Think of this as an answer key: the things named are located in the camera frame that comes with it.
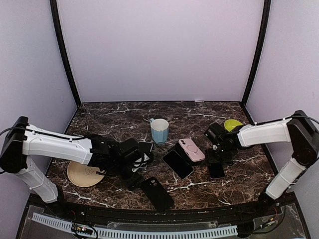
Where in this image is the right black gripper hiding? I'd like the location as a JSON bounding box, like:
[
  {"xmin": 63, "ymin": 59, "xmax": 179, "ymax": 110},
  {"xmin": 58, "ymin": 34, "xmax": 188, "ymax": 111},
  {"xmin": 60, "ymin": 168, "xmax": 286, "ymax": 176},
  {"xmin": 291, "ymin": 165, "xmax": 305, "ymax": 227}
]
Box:
[{"xmin": 205, "ymin": 145, "xmax": 234, "ymax": 166}]

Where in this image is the black phone case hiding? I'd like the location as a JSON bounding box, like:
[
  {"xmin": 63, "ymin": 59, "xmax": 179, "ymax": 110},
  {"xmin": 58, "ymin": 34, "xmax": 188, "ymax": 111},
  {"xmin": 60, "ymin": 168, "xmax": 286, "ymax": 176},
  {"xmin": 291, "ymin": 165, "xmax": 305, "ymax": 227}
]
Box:
[{"xmin": 140, "ymin": 177, "xmax": 174, "ymax": 212}]

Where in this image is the black screen smartphone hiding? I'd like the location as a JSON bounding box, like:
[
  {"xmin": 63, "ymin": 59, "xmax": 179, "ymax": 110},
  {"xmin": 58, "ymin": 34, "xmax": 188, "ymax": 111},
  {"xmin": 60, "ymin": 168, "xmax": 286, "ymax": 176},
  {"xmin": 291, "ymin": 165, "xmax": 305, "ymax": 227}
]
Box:
[{"xmin": 162, "ymin": 150, "xmax": 194, "ymax": 179}]

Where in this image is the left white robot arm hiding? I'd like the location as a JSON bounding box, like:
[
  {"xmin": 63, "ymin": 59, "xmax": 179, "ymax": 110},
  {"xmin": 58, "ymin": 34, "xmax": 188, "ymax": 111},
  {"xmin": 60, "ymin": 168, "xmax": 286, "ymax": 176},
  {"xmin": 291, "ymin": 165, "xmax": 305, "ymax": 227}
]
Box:
[{"xmin": 0, "ymin": 117, "xmax": 149, "ymax": 217}]

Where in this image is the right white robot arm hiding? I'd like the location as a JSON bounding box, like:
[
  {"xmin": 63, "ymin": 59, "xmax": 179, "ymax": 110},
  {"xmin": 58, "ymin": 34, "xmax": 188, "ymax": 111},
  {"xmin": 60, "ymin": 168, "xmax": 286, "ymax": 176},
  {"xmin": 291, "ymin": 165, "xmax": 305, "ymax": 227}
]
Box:
[{"xmin": 204, "ymin": 110, "xmax": 319, "ymax": 216}]

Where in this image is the pink phone case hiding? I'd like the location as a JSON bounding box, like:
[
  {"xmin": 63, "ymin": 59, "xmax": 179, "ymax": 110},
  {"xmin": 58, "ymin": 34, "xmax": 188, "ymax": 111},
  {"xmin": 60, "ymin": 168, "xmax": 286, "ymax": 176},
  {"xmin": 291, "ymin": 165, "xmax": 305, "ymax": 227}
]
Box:
[{"xmin": 178, "ymin": 138, "xmax": 205, "ymax": 162}]

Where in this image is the lime green bowl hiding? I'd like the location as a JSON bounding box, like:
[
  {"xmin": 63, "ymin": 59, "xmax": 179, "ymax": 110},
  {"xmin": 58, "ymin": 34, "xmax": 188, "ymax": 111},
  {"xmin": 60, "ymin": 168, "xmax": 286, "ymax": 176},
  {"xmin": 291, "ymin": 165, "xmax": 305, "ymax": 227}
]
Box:
[{"xmin": 224, "ymin": 119, "xmax": 243, "ymax": 132}]

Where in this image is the beige round plate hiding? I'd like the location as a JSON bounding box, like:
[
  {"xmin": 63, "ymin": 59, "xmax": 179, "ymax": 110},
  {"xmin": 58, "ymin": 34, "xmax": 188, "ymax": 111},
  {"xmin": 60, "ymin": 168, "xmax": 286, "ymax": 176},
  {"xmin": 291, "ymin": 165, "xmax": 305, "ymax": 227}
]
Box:
[{"xmin": 67, "ymin": 161, "xmax": 104, "ymax": 188}]

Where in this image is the blue ceramic mug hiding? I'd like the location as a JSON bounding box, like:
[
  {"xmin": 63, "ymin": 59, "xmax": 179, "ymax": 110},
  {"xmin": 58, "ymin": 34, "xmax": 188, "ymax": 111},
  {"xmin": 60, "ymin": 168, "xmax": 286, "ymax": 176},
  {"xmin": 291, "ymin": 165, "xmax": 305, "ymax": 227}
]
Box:
[{"xmin": 150, "ymin": 119, "xmax": 169, "ymax": 144}]

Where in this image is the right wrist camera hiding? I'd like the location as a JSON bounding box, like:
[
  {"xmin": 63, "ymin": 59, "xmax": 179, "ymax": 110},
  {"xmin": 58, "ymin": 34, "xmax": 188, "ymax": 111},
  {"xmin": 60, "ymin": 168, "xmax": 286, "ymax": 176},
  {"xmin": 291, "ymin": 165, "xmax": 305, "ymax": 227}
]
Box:
[{"xmin": 204, "ymin": 122, "xmax": 228, "ymax": 145}]

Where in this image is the white slotted cable duct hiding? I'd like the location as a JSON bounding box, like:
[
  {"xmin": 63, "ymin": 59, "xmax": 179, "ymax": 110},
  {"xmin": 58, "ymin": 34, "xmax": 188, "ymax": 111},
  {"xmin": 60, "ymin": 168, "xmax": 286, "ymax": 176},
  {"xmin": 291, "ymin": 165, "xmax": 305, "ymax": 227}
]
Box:
[{"xmin": 31, "ymin": 213, "xmax": 238, "ymax": 239}]

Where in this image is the black front rail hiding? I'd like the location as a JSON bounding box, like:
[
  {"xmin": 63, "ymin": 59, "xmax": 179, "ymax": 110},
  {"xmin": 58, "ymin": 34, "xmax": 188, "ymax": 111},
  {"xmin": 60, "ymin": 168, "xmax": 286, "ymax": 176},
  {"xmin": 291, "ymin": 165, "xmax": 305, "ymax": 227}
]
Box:
[{"xmin": 62, "ymin": 201, "xmax": 282, "ymax": 225}]

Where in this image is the right black frame post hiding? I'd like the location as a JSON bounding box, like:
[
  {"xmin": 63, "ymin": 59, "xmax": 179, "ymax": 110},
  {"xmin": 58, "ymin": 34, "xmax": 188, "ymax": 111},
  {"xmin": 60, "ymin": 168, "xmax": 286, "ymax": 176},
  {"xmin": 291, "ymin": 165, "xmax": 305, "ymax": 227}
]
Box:
[{"xmin": 241, "ymin": 0, "xmax": 272, "ymax": 108}]

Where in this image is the black frame post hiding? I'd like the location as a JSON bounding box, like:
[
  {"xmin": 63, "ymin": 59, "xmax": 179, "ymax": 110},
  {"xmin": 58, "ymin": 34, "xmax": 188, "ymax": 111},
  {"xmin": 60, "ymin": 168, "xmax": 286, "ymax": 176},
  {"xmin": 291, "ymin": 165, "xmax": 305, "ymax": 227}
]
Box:
[
  {"xmin": 241, "ymin": 0, "xmax": 272, "ymax": 108},
  {"xmin": 49, "ymin": 0, "xmax": 82, "ymax": 107}
]

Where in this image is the left black frame post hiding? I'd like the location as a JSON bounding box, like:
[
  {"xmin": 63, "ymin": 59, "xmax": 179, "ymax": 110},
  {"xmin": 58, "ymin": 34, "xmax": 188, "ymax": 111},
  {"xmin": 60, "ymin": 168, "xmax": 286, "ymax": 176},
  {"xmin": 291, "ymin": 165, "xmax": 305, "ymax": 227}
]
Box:
[{"xmin": 49, "ymin": 0, "xmax": 82, "ymax": 107}]

